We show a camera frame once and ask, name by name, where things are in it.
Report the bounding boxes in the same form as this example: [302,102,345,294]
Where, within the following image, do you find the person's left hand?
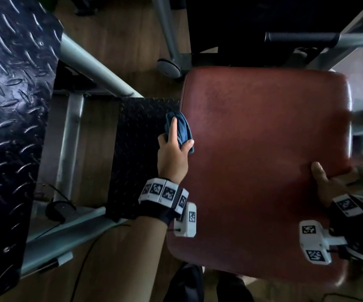
[157,117,195,185]

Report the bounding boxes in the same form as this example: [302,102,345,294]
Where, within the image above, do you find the person's right hand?
[310,161,360,208]

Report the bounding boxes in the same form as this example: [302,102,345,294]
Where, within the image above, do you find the blue cleaning cloth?
[165,111,195,154]

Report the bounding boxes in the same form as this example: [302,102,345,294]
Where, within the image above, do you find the red square machine seat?
[167,66,354,288]

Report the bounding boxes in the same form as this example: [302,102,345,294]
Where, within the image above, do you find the person's left forearm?
[74,215,169,302]

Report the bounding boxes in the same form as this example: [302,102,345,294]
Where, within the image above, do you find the person's dark trousers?
[164,262,254,302]

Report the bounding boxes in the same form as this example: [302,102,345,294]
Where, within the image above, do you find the right marker wristband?
[328,193,363,246]

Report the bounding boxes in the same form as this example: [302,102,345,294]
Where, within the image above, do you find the marker wristband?
[328,193,363,246]
[137,177,190,225]

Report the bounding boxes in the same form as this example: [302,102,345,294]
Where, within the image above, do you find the left marker wristband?
[137,177,190,225]

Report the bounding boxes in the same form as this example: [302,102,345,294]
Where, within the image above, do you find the black weight stack shroud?
[186,0,363,68]

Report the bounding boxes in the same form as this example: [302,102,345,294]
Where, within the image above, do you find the large black diamond plate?
[0,0,64,302]

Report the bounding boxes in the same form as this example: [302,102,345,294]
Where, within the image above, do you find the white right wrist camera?
[299,220,349,266]

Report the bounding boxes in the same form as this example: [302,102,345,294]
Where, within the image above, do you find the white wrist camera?
[299,220,349,266]
[173,202,198,239]

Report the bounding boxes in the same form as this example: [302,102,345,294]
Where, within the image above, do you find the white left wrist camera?
[173,202,198,239]

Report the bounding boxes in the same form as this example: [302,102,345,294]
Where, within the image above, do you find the grey wheeled machine frame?
[151,0,191,80]

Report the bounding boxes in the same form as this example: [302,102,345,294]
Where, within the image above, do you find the silver tubular machine frame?
[21,0,363,277]

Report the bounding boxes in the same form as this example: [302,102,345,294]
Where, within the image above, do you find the black cable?
[69,223,131,302]

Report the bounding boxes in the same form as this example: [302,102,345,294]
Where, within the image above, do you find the black foam grip handle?
[265,31,340,49]

